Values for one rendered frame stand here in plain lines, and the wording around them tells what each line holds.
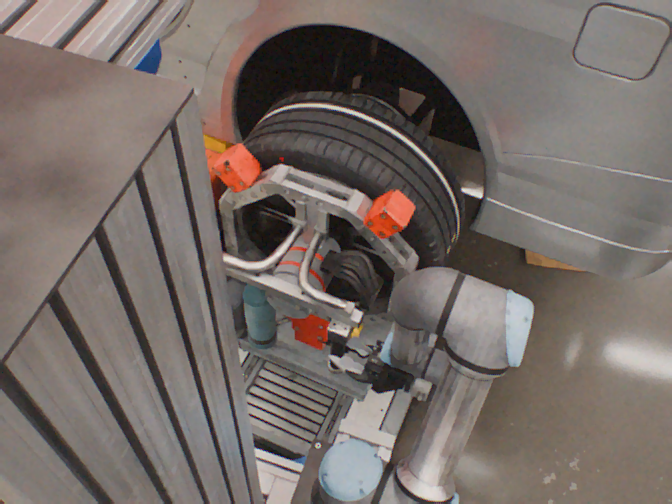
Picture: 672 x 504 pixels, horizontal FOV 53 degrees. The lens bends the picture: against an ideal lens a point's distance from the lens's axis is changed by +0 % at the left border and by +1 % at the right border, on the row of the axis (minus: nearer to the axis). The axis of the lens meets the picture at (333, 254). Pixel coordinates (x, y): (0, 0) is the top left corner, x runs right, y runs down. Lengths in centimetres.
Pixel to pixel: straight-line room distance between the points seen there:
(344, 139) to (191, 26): 64
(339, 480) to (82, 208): 101
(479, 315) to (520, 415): 153
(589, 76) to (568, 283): 150
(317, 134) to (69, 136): 125
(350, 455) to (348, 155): 69
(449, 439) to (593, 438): 147
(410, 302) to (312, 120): 69
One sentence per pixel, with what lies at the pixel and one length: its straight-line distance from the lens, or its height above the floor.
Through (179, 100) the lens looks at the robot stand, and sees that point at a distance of 45.
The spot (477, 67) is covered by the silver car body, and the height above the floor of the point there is 131.
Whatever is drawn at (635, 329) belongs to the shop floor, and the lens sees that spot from 298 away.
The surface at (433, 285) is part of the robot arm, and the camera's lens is 114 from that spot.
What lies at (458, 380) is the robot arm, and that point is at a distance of 120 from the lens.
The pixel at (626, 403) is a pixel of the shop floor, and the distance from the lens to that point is 280.
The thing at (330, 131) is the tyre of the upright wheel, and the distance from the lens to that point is 165.
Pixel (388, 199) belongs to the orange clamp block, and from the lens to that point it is 154.
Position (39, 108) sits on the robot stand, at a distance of 46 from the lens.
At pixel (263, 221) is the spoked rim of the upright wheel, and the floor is 76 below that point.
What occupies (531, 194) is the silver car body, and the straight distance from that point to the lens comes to 189.
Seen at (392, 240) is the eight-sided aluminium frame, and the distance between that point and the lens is 166.
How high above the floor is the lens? 232
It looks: 54 degrees down
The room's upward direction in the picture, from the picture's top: 4 degrees clockwise
